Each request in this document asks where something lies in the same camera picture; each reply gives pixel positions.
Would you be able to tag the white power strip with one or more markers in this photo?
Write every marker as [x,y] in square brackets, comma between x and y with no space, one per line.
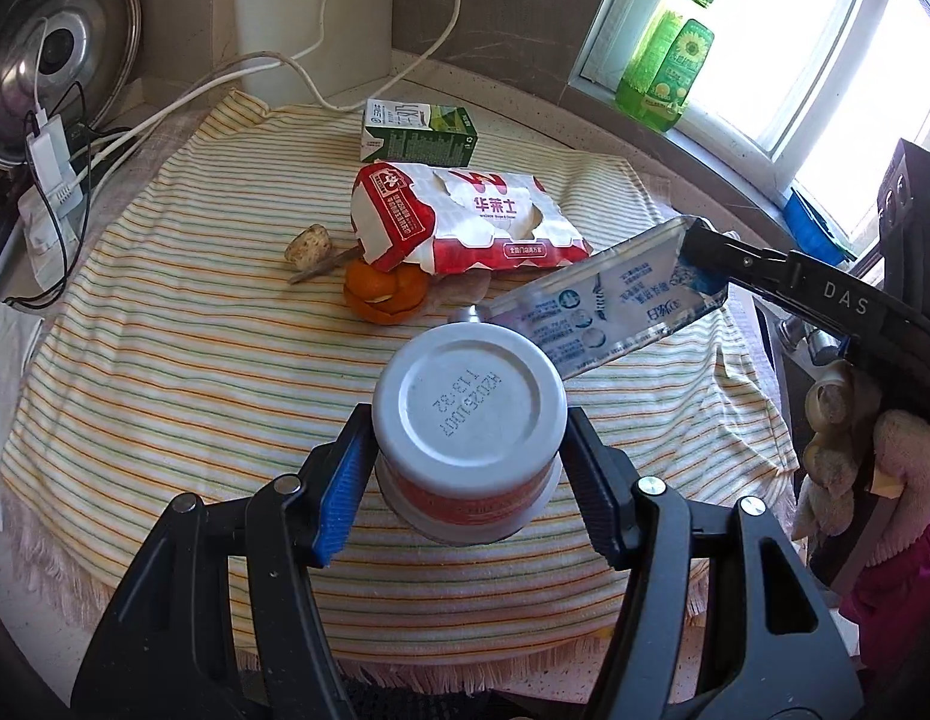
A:
[49,240]

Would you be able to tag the striped cloth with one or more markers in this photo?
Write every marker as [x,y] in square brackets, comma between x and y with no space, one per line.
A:
[172,315]

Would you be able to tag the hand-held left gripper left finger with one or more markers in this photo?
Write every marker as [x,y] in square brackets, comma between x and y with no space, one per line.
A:
[343,495]

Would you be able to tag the green dish soap bottle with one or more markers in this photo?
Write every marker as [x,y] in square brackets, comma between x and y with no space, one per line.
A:
[664,60]

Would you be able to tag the blue plastic item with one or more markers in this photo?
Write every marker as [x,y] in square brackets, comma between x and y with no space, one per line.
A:
[814,225]

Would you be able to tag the orange peel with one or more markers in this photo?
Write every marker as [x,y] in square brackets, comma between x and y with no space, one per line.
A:
[386,300]

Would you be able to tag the white appliance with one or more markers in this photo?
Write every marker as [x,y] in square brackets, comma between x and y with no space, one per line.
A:
[315,7]

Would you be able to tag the brown wooden stick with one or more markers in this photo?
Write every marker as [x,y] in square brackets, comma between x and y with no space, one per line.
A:
[322,267]

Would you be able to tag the white plastic cup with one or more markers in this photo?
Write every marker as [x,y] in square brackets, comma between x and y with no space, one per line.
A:
[469,390]

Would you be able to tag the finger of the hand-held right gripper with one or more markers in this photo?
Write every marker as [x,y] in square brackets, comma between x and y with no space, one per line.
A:
[735,259]

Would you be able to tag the white charger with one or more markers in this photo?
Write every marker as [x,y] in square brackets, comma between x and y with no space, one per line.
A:
[51,157]

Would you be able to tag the person's right hand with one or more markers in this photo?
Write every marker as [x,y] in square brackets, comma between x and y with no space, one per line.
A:
[836,420]

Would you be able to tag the person's pink clothing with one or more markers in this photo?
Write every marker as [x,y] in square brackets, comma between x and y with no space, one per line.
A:
[904,600]

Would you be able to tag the steel pot lid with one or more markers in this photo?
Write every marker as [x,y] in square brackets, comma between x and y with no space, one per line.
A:
[60,52]

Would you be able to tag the person's right forearm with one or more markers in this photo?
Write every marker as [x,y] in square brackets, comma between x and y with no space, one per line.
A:
[911,472]

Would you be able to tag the green white milk carton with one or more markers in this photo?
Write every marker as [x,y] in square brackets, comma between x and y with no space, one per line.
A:
[420,131]

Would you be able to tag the white window frame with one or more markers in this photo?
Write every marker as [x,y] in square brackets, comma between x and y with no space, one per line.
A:
[607,37]

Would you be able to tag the white blue milk pouch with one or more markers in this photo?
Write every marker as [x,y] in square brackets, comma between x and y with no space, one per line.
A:
[585,307]

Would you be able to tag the metal faucet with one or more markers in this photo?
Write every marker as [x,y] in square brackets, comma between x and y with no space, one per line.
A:
[793,328]

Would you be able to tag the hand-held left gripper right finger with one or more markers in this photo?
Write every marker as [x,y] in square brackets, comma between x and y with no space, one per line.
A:
[592,495]

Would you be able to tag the red white paper bag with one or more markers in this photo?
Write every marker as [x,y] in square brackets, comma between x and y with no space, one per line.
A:
[465,217]

